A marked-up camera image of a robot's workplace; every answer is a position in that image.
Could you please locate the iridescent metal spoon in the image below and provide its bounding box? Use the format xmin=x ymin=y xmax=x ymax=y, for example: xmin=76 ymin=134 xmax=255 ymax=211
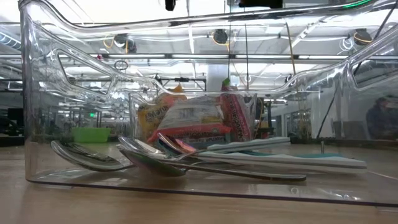
xmin=157 ymin=133 xmax=187 ymax=153
xmin=119 ymin=149 xmax=307 ymax=183
xmin=174 ymin=138 xmax=197 ymax=154

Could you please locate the red snack packet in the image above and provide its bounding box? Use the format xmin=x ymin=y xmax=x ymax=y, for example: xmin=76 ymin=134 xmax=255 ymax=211
xmin=220 ymin=78 xmax=253 ymax=143

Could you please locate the yellow ramen noodle packet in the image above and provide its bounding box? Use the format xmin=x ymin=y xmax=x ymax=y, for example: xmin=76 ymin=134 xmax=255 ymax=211
xmin=138 ymin=84 xmax=187 ymax=139

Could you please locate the white building column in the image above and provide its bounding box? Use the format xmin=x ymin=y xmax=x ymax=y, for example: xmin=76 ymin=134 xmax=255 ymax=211
xmin=206 ymin=63 xmax=231 ymax=91

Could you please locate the long ceiling light bar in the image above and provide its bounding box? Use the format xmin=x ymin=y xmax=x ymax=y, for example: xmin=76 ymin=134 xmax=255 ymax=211
xmin=55 ymin=54 xmax=398 ymax=60

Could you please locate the clear plastic bin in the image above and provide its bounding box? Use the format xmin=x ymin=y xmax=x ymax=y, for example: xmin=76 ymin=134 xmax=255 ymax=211
xmin=18 ymin=0 xmax=398 ymax=208
xmin=129 ymin=91 xmax=258 ymax=147

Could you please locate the green plastic bowl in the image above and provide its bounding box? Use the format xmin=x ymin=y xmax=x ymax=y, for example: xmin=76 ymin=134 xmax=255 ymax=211
xmin=72 ymin=127 xmax=111 ymax=144

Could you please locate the person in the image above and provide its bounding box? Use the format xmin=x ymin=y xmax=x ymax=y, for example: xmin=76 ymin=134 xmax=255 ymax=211
xmin=366 ymin=96 xmax=398 ymax=141

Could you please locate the black metal rig frame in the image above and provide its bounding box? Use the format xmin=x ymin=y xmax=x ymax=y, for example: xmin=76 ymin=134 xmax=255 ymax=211
xmin=152 ymin=73 xmax=208 ymax=93

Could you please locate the hanging ceiling cable reel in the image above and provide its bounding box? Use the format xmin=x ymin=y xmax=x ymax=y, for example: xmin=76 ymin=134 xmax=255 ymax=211
xmin=212 ymin=28 xmax=229 ymax=46
xmin=112 ymin=32 xmax=137 ymax=54
xmin=353 ymin=27 xmax=373 ymax=47

